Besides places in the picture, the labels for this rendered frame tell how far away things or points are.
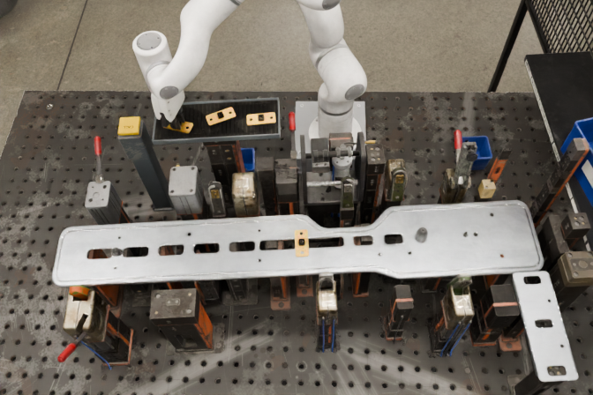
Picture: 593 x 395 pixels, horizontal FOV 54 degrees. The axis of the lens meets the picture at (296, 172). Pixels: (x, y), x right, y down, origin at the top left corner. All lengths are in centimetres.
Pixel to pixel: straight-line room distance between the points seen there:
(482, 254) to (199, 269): 79
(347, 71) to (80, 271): 95
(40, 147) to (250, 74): 139
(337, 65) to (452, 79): 173
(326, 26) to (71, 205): 118
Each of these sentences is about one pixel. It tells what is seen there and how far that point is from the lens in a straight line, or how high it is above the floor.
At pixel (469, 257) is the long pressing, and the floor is 100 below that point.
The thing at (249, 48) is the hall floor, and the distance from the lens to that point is 354.
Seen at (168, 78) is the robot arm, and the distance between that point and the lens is 144.
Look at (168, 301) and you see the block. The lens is 163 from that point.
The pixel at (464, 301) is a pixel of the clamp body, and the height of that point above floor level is 104.
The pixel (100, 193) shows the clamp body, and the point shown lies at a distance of 181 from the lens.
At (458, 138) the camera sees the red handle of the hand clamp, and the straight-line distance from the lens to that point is 174.
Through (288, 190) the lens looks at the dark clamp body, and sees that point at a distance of 172.
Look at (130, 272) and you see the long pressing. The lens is 173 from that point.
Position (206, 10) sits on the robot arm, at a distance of 144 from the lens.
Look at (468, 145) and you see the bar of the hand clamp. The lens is 164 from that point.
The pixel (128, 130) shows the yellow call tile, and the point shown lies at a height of 116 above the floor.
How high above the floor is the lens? 252
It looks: 58 degrees down
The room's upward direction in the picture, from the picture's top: 4 degrees counter-clockwise
